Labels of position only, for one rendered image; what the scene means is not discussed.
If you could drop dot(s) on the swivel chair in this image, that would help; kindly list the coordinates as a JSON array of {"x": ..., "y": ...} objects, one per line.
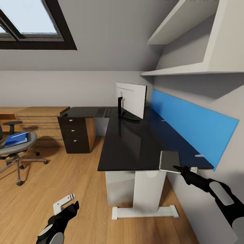
[{"x": 16, "y": 150}]

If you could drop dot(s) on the notebook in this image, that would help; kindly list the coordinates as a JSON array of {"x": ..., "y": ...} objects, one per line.
[{"x": 168, "y": 159}]

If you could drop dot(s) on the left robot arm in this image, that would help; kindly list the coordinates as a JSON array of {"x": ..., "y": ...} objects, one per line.
[{"x": 53, "y": 233}]

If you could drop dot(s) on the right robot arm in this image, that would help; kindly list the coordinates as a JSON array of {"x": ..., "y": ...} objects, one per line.
[{"x": 231, "y": 207}]

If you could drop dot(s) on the keyboard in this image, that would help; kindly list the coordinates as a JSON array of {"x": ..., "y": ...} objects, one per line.
[{"x": 100, "y": 113}]

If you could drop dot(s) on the folder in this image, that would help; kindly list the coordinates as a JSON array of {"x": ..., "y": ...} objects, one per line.
[{"x": 16, "y": 139}]

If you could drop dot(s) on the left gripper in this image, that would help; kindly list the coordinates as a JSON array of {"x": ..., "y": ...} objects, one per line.
[{"x": 68, "y": 213}]

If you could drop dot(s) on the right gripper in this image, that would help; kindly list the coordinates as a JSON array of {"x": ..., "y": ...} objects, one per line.
[{"x": 189, "y": 177}]

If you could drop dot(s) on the monitor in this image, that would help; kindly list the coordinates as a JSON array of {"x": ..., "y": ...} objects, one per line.
[{"x": 131, "y": 97}]

